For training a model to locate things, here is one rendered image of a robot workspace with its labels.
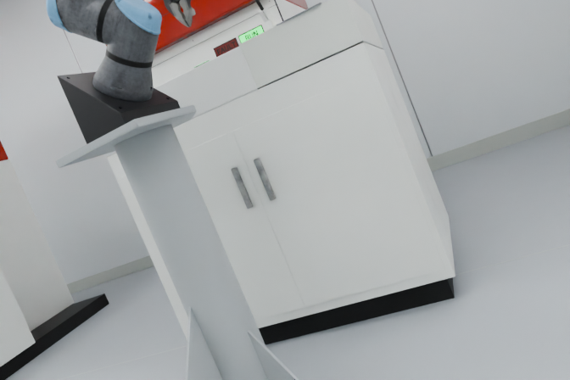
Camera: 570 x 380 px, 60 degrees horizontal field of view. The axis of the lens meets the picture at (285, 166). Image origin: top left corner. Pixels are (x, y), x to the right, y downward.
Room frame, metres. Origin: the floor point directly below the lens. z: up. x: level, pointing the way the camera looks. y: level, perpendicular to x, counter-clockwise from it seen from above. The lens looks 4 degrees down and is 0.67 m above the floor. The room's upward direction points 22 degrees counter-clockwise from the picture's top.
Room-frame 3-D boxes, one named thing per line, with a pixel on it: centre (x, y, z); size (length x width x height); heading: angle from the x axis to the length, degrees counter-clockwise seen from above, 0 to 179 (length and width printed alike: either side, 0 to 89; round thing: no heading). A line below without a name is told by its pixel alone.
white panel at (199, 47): (2.26, 0.16, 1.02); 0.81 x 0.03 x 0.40; 71
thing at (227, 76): (1.66, 0.23, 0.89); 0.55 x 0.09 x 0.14; 71
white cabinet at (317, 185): (1.85, 0.01, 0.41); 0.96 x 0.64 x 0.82; 71
